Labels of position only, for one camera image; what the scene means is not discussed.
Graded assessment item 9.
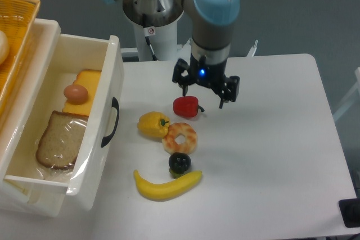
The black device at edge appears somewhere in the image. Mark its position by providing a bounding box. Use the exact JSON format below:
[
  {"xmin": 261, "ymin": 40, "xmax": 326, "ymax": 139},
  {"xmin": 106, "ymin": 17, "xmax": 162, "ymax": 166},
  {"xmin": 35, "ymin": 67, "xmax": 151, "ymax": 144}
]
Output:
[{"xmin": 338, "ymin": 198, "xmax": 360, "ymax": 228}]

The yellow wicker basket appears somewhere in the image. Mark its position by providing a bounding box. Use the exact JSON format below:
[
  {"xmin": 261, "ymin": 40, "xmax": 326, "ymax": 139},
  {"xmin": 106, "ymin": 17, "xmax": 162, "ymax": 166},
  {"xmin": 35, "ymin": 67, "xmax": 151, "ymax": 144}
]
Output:
[{"xmin": 1, "ymin": 0, "xmax": 41, "ymax": 112}]

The black grape bunch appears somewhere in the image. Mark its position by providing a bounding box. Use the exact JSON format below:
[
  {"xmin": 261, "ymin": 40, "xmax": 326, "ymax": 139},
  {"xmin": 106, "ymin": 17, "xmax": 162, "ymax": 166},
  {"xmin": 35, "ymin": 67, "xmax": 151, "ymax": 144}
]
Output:
[{"xmin": 168, "ymin": 152, "xmax": 192, "ymax": 179}]

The brown bread slice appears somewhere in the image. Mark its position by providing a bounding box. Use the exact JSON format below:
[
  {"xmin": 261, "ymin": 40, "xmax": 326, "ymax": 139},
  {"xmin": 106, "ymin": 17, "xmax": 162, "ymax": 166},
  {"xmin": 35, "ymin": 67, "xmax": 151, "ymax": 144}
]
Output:
[{"xmin": 35, "ymin": 111, "xmax": 88, "ymax": 170}]

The white drawer cabinet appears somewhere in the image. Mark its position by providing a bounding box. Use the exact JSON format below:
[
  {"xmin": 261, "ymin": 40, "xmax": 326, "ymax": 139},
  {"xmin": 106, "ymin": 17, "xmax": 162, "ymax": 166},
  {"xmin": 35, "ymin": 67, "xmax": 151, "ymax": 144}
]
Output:
[{"xmin": 1, "ymin": 19, "xmax": 64, "ymax": 217}]

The red bell pepper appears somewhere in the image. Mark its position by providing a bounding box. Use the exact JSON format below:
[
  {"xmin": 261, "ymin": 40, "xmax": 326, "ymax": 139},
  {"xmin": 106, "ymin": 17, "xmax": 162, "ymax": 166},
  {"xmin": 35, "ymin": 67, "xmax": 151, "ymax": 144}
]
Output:
[{"xmin": 173, "ymin": 96, "xmax": 205, "ymax": 118}]

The yellow cheese slice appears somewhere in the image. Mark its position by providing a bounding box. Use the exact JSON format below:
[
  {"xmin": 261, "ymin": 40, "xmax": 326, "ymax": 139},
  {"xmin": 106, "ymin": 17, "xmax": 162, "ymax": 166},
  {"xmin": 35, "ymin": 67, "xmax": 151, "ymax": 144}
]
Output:
[{"xmin": 62, "ymin": 70, "xmax": 101, "ymax": 116}]

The yellow bell pepper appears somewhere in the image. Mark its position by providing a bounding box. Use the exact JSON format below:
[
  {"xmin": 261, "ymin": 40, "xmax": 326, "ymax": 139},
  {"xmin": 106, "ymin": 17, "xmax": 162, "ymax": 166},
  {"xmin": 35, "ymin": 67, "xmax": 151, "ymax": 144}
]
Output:
[{"xmin": 137, "ymin": 111, "xmax": 170, "ymax": 138}]

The white table frame bracket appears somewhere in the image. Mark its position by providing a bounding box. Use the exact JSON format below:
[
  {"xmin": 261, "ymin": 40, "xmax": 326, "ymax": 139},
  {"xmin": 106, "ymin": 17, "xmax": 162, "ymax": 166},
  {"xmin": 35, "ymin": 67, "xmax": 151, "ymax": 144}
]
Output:
[{"xmin": 246, "ymin": 39, "xmax": 259, "ymax": 57}]

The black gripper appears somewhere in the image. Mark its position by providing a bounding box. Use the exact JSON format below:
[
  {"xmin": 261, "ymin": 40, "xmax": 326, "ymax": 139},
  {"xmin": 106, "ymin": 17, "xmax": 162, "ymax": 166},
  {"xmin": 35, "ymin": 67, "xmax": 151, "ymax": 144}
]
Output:
[{"xmin": 172, "ymin": 53, "xmax": 240, "ymax": 109}]

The orange shrimp ring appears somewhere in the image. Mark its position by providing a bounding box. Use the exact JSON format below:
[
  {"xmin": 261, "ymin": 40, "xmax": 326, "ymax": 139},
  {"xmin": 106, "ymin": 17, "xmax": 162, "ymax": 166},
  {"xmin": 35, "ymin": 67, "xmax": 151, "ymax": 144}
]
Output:
[{"xmin": 161, "ymin": 122, "xmax": 198, "ymax": 156}]

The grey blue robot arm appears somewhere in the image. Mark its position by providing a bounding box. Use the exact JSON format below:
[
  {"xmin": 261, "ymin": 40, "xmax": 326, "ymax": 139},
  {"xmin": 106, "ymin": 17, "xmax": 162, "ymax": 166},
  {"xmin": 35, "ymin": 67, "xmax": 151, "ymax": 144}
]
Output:
[{"xmin": 106, "ymin": 0, "xmax": 240, "ymax": 103}]

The yellow banana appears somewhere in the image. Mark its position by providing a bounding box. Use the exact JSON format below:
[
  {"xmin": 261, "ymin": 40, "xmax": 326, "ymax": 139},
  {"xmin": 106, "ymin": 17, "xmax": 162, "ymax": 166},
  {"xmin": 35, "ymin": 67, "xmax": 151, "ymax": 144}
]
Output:
[{"xmin": 133, "ymin": 170, "xmax": 203, "ymax": 201}]

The white chair frame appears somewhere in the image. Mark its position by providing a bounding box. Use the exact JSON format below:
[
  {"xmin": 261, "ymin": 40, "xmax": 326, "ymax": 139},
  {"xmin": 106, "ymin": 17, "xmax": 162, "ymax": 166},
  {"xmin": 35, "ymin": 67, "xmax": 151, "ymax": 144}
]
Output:
[{"xmin": 332, "ymin": 67, "xmax": 359, "ymax": 123}]

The black top drawer handle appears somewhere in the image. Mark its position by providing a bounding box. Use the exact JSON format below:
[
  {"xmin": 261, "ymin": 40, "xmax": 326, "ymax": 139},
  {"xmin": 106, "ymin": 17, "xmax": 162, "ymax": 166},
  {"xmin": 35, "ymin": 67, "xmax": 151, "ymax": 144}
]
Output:
[{"xmin": 101, "ymin": 97, "xmax": 120, "ymax": 148}]

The brown egg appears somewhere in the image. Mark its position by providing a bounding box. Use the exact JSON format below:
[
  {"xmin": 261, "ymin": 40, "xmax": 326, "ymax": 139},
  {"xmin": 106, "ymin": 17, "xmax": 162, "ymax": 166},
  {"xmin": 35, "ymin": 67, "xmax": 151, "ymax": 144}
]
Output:
[{"xmin": 63, "ymin": 84, "xmax": 88, "ymax": 105}]

